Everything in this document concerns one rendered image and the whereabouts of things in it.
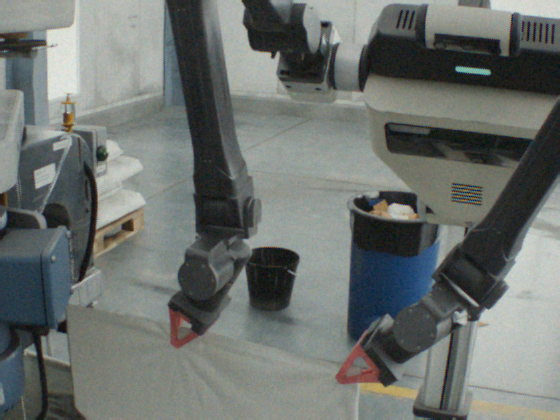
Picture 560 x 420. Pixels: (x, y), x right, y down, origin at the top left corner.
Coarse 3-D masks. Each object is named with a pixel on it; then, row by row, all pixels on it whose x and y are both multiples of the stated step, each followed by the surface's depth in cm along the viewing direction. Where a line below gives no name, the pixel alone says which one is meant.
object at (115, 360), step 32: (96, 320) 113; (128, 320) 111; (96, 352) 115; (128, 352) 113; (160, 352) 111; (192, 352) 109; (224, 352) 106; (256, 352) 103; (288, 352) 102; (96, 384) 117; (128, 384) 115; (160, 384) 112; (192, 384) 110; (224, 384) 108; (256, 384) 105; (288, 384) 103; (320, 384) 101; (352, 384) 99; (96, 416) 119; (128, 416) 117; (160, 416) 114; (192, 416) 112; (224, 416) 110; (256, 416) 107; (288, 416) 104; (320, 416) 102; (352, 416) 100
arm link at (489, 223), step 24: (552, 120) 71; (552, 144) 72; (528, 168) 75; (552, 168) 73; (504, 192) 79; (528, 192) 76; (552, 192) 79; (504, 216) 80; (528, 216) 78; (480, 240) 83; (504, 240) 81; (456, 264) 87; (480, 264) 84; (504, 264) 82; (480, 288) 85
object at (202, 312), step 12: (228, 288) 102; (168, 300) 102; (180, 300) 102; (192, 300) 103; (204, 300) 102; (216, 300) 103; (228, 300) 109; (192, 312) 101; (204, 312) 103; (216, 312) 104; (204, 324) 101
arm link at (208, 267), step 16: (256, 208) 98; (256, 224) 99; (208, 240) 96; (224, 240) 96; (192, 256) 93; (208, 256) 92; (224, 256) 96; (192, 272) 93; (208, 272) 92; (224, 272) 95; (192, 288) 94; (208, 288) 93
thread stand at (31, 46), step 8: (0, 40) 87; (8, 40) 83; (16, 40) 83; (24, 40) 86; (32, 40) 85; (40, 40) 85; (0, 48) 79; (8, 48) 79; (16, 48) 79; (24, 48) 79; (32, 48) 80; (40, 48) 81; (0, 56) 84; (8, 56) 84; (16, 56) 83; (24, 56) 83; (32, 56) 83
